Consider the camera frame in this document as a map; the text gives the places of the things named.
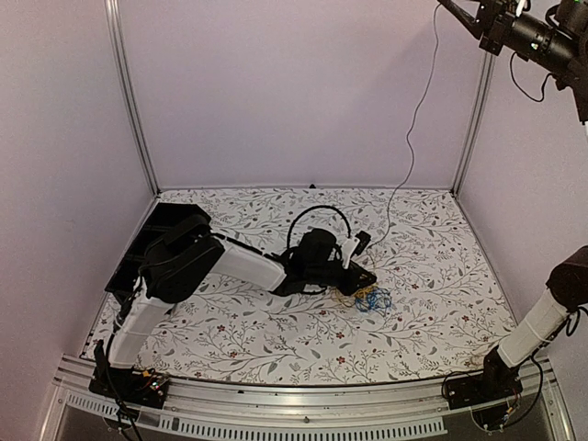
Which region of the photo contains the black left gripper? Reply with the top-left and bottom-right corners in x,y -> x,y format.
307,262 -> 377,297

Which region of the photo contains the yellow cable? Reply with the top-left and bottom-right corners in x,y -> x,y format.
331,254 -> 382,310

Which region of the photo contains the blue cable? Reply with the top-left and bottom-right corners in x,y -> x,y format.
354,287 -> 394,318

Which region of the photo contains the thin black cable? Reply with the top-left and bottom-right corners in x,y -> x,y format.
367,4 -> 441,252

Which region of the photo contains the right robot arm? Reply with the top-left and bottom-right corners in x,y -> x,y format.
432,12 -> 587,320

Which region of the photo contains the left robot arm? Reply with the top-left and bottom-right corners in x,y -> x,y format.
95,215 -> 377,399

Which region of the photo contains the floral patterned table mat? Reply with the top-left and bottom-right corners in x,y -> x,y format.
86,187 -> 518,386

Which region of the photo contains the black three-compartment bin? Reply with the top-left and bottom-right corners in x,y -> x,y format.
104,202 -> 212,306

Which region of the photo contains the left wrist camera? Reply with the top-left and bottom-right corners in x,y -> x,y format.
341,231 -> 371,269

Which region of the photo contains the right aluminium corner post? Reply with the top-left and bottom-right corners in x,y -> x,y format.
451,53 -> 495,198

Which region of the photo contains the aluminium corner post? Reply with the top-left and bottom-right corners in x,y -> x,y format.
451,53 -> 495,198
104,0 -> 161,197

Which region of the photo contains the aluminium front rail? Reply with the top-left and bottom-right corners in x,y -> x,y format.
40,356 -> 576,440

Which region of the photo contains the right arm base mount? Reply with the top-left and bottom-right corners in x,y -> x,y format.
441,371 -> 523,431

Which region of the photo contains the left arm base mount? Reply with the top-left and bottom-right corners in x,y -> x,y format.
88,340 -> 169,409

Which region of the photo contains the left aluminium corner post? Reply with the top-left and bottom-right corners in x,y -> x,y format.
104,0 -> 161,197

